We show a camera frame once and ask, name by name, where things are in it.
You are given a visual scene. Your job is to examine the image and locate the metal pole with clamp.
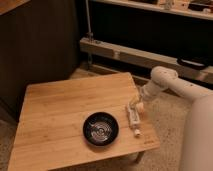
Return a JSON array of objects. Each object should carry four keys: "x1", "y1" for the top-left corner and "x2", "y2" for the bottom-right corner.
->
[{"x1": 85, "y1": 0, "x2": 101, "y2": 44}]

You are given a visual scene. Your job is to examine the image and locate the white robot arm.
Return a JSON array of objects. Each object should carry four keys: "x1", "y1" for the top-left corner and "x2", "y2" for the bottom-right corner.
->
[{"x1": 127, "y1": 66, "x2": 213, "y2": 112}]

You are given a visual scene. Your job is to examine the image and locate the grey low bench beam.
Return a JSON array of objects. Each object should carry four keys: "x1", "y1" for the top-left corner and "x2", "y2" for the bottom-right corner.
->
[{"x1": 80, "y1": 37, "x2": 213, "y2": 84}]

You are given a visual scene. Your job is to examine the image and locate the wooden table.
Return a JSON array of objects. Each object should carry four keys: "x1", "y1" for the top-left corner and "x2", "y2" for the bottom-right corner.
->
[{"x1": 8, "y1": 73, "x2": 160, "y2": 171}]

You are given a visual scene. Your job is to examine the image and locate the black handle on bench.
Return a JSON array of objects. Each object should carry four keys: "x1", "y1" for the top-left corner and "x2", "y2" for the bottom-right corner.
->
[{"x1": 176, "y1": 58, "x2": 212, "y2": 70}]

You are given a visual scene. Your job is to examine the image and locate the black ceramic bowl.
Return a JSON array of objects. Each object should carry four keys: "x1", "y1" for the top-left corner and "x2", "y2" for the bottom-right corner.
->
[{"x1": 83, "y1": 112, "x2": 119, "y2": 146}]

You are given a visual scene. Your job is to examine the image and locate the white plastic bottle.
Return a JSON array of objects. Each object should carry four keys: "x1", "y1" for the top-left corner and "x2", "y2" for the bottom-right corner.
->
[{"x1": 126, "y1": 104, "x2": 141, "y2": 137}]

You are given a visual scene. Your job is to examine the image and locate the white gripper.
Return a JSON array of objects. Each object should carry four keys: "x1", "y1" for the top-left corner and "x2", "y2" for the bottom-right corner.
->
[{"x1": 129, "y1": 87, "x2": 146, "y2": 111}]

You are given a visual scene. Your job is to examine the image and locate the wooden shelf with items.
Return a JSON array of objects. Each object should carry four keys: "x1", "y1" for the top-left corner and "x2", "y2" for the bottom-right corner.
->
[{"x1": 92, "y1": 0, "x2": 213, "y2": 21}]

